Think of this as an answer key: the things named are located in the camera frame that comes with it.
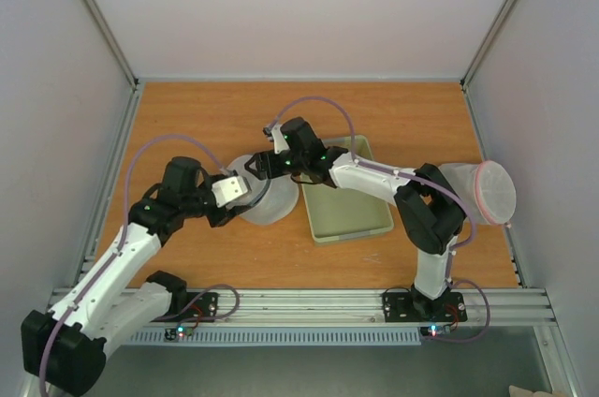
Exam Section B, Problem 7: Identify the grey slotted cable duct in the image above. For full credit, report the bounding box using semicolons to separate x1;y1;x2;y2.
126;327;421;347

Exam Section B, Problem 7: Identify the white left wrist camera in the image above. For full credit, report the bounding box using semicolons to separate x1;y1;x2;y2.
211;176;252;208

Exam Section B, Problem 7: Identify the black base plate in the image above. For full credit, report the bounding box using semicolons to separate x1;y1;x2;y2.
381;287;468;323
154;291;219;323

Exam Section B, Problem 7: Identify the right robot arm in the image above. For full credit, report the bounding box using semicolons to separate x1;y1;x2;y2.
244;117;466;320

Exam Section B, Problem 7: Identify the green plastic basket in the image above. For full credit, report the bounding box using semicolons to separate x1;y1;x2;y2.
299;134;395;247

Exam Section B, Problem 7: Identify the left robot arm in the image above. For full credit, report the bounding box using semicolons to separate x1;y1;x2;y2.
21;156;249;396

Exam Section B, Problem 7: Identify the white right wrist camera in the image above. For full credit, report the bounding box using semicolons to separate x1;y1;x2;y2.
263;123;289;154

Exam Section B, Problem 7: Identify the aluminium front rail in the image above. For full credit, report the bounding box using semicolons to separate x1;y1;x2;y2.
42;246;556;327

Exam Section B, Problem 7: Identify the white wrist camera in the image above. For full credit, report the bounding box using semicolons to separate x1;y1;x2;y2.
211;176;252;208
263;123;289;154

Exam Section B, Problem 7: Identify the white mesh laundry bag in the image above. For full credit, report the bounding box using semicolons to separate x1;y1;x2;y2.
226;154;300;226

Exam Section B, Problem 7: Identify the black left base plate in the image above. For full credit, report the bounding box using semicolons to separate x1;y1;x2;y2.
154;291;219;323

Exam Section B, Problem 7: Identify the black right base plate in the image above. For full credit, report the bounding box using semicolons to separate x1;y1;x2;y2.
381;287;468;323

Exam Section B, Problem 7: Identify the pink-rimmed mesh laundry bag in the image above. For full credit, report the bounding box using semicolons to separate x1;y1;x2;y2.
439;160;517;226

